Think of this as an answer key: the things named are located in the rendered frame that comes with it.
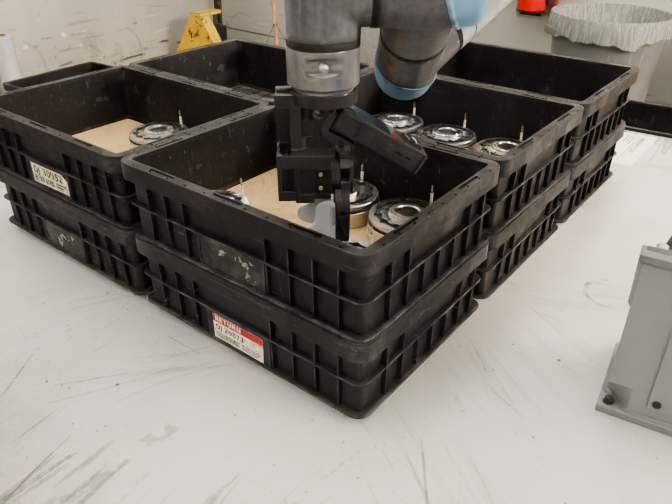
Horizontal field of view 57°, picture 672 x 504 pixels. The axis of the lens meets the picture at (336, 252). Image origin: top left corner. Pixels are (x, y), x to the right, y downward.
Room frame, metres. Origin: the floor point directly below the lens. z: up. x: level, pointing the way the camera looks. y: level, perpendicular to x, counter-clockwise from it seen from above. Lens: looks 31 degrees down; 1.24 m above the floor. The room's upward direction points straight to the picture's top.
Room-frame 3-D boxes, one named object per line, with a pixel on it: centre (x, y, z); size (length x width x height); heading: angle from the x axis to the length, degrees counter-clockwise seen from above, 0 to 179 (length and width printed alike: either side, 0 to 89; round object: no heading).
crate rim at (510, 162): (0.98, -0.15, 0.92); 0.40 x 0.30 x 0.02; 52
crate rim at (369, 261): (0.74, 0.04, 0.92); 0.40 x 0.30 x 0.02; 52
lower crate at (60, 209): (0.99, 0.35, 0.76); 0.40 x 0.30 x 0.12; 52
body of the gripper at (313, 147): (0.65, 0.02, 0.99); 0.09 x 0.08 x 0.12; 92
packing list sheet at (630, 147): (1.45, -0.58, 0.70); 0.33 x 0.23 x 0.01; 56
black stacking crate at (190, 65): (1.23, 0.16, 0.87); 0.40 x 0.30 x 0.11; 52
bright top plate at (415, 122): (1.10, -0.11, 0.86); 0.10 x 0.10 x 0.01
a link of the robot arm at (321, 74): (0.64, 0.01, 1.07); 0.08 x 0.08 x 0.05
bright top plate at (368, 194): (0.80, -0.01, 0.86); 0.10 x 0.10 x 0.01
